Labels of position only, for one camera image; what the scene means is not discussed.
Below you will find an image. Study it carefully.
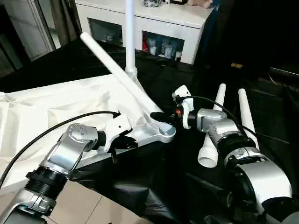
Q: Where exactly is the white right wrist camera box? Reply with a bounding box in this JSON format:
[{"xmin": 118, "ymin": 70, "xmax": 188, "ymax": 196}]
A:
[{"xmin": 171, "ymin": 84, "xmax": 195, "ymax": 131}]

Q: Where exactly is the black work mat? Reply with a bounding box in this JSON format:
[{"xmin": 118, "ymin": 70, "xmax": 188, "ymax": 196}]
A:
[{"xmin": 0, "ymin": 37, "xmax": 299, "ymax": 224}]

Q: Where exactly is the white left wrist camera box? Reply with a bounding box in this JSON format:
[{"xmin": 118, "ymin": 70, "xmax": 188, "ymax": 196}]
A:
[{"xmin": 97, "ymin": 112, "xmax": 133, "ymax": 153}]

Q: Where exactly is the clear glass ornament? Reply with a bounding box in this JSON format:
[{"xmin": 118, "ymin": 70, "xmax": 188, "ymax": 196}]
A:
[{"xmin": 142, "ymin": 0, "xmax": 163, "ymax": 8}]

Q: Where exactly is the white plastic table top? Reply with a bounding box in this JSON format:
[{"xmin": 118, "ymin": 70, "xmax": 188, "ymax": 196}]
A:
[{"xmin": 0, "ymin": 71, "xmax": 178, "ymax": 188}]

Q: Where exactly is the white sideboard with glass doors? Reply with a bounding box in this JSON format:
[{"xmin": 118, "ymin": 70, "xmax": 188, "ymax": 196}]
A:
[{"xmin": 74, "ymin": 0, "xmax": 215, "ymax": 65}]

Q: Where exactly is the white plastic table leg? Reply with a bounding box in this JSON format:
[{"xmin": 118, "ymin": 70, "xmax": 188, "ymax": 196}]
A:
[
  {"xmin": 79, "ymin": 32, "xmax": 172, "ymax": 137},
  {"xmin": 238, "ymin": 88, "xmax": 260, "ymax": 151},
  {"xmin": 124, "ymin": 0, "xmax": 139, "ymax": 79},
  {"xmin": 197, "ymin": 84, "xmax": 228, "ymax": 169}
]

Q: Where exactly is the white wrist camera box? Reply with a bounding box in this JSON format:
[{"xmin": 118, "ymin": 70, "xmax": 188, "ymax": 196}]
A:
[
  {"xmin": 97, "ymin": 112, "xmax": 133, "ymax": 153},
  {"xmin": 171, "ymin": 84, "xmax": 195, "ymax": 131}
]

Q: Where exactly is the brown teddy bear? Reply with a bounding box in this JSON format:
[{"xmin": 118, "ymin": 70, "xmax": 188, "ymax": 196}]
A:
[{"xmin": 187, "ymin": 0, "xmax": 214, "ymax": 9}]

